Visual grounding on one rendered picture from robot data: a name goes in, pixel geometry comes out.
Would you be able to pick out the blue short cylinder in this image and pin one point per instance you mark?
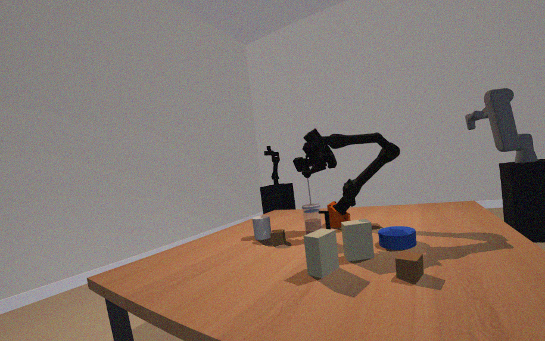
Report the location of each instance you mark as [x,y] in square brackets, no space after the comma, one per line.
[397,238]

